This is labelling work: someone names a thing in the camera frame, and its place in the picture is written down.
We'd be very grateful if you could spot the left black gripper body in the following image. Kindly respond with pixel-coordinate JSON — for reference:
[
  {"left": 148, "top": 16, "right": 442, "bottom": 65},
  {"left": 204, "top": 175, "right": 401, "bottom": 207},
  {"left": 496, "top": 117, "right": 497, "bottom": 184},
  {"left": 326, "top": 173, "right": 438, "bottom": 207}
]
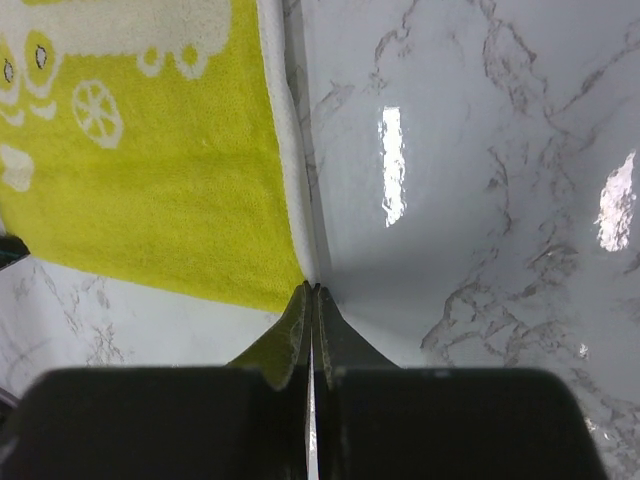
[{"left": 0, "top": 235, "right": 30, "bottom": 270}]

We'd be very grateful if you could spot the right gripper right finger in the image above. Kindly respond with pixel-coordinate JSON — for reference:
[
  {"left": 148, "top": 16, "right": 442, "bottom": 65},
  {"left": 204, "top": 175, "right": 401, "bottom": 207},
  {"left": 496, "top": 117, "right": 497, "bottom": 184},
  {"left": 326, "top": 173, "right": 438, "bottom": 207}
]
[{"left": 312, "top": 284, "right": 399, "bottom": 389}]

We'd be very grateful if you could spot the yellow patterned towel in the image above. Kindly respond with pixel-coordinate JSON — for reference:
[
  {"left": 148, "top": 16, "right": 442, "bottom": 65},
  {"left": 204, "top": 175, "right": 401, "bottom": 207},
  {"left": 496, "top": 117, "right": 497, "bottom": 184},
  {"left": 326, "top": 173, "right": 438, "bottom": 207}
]
[{"left": 1, "top": 1, "right": 315, "bottom": 312}]

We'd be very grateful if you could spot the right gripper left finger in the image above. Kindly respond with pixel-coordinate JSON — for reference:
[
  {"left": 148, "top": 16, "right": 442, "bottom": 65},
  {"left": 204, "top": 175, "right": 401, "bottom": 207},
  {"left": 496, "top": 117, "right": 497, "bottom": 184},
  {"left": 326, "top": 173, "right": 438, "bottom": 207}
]
[{"left": 228, "top": 281, "right": 311, "bottom": 390}]

